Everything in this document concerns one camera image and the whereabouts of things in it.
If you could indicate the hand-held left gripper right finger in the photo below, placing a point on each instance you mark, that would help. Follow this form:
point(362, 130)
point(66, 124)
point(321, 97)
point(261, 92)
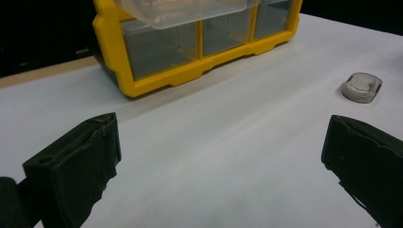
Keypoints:
point(367, 158)

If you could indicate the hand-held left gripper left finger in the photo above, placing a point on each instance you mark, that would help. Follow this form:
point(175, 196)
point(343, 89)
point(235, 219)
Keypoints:
point(72, 171)

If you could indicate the small clear round case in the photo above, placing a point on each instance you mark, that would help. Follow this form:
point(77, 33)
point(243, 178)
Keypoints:
point(361, 87)

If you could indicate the yellow drawer organizer cabinet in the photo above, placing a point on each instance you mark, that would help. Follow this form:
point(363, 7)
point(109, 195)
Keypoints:
point(187, 69)

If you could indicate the clear plastic drawer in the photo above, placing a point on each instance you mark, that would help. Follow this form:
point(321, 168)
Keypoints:
point(177, 12)

